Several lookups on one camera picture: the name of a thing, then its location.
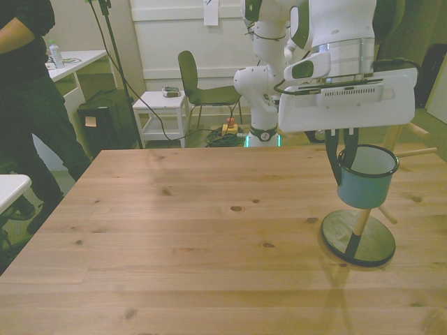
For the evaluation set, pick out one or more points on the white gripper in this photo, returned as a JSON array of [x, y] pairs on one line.
[[349, 117]]

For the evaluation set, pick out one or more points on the blue enamel mug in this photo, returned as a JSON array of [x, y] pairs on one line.
[[363, 190]]

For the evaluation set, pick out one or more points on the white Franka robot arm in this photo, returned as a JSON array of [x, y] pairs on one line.
[[335, 24]]

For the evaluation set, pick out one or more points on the bare person forearm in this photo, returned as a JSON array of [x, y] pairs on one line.
[[15, 35]]

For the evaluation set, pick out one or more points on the wooden mug tree black base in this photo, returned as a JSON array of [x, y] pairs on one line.
[[370, 244]]

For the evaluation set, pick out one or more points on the yellow red emergency stop button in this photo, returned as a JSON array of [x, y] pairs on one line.
[[230, 129]]

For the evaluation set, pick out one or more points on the olive green chair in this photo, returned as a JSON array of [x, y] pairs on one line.
[[190, 76]]

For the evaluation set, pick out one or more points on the small grey device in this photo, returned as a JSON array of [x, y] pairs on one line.
[[171, 92]]

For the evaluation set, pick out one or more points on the white paper sheet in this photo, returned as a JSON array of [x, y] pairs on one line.
[[211, 14]]

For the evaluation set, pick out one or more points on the small white side table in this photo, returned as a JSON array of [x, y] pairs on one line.
[[157, 101]]

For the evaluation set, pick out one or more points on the black case with sticky note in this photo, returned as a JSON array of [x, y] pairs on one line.
[[111, 118]]

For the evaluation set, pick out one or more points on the white desk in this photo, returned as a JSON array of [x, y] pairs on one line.
[[80, 59]]

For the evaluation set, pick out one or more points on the clear plastic bottle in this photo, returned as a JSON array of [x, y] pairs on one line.
[[57, 56]]

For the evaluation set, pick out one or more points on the person in dark clothes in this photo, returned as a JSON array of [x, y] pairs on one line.
[[21, 104]]

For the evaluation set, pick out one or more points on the white rounded table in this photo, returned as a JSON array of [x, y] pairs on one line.
[[10, 188]]

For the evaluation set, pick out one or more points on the white vented wrist camera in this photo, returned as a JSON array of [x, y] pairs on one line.
[[349, 95]]

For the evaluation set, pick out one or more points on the black camera tripod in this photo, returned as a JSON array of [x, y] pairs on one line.
[[113, 42]]

